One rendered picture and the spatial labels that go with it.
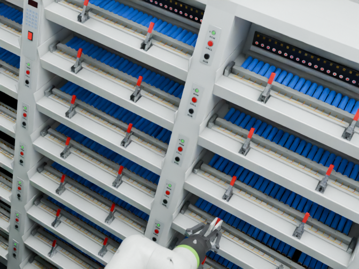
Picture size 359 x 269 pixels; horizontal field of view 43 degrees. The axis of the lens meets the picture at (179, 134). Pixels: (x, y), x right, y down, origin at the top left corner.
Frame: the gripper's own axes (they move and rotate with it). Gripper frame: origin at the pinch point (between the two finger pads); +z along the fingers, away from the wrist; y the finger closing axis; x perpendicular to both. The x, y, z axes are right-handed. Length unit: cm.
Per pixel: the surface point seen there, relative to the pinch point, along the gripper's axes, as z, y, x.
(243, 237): 6.4, 10.3, -2.3
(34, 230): 15, -84, -61
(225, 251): 1.2, 6.8, -8.1
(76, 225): 14, -62, -44
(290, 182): -5.3, 17.7, 30.2
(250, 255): 4.1, 15.5, -6.4
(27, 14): -9, -93, 45
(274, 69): 4, -2, 59
